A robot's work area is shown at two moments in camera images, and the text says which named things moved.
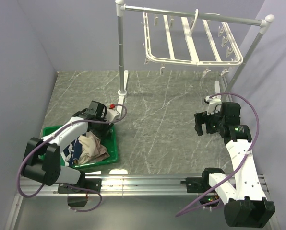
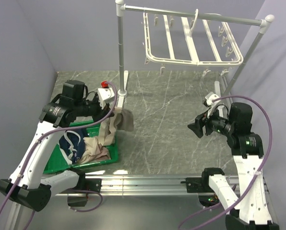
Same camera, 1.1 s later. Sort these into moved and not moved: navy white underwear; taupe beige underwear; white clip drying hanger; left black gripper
Moved: left black gripper; taupe beige underwear
Not moved: navy white underwear; white clip drying hanger
